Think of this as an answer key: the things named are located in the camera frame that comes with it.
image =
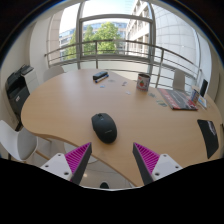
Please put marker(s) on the white plastic chair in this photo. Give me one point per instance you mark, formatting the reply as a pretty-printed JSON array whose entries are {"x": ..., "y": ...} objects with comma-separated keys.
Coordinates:
[
  {"x": 18, "y": 141},
  {"x": 52, "y": 72},
  {"x": 179, "y": 80}
]

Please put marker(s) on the black whiteboard eraser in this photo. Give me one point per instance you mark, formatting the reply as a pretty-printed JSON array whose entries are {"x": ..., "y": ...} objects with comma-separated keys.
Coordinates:
[{"x": 100, "y": 75}]

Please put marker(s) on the blue marker pen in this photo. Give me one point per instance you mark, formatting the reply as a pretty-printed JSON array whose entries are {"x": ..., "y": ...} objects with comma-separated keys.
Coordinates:
[{"x": 102, "y": 79}]

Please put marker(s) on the black cylindrical speaker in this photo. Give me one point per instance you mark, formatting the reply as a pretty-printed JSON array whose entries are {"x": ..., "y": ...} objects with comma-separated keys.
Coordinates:
[{"x": 203, "y": 87}]

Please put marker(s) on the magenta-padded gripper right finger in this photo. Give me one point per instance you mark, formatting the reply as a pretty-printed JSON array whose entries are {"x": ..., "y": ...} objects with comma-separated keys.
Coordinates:
[{"x": 148, "y": 158}]

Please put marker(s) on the red and blue magazine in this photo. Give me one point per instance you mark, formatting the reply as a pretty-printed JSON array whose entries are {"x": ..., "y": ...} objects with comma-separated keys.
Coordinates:
[{"x": 176, "y": 99}]

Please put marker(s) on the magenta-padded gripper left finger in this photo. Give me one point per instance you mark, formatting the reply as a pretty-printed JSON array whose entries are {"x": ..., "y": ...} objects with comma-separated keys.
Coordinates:
[{"x": 77, "y": 157}]

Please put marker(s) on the black computer mouse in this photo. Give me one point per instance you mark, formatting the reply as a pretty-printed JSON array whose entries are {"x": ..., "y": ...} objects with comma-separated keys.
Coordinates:
[{"x": 104, "y": 128}]

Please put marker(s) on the metal balcony railing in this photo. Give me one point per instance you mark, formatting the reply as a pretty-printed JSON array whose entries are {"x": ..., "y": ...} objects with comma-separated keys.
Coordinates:
[{"x": 96, "y": 42}]

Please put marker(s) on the black and white printer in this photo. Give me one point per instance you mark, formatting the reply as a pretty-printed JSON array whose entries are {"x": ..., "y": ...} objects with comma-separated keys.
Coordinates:
[{"x": 16, "y": 91}]

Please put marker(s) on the strawberry print mug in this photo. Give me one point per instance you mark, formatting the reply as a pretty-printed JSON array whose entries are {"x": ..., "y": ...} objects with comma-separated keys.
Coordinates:
[{"x": 143, "y": 82}]

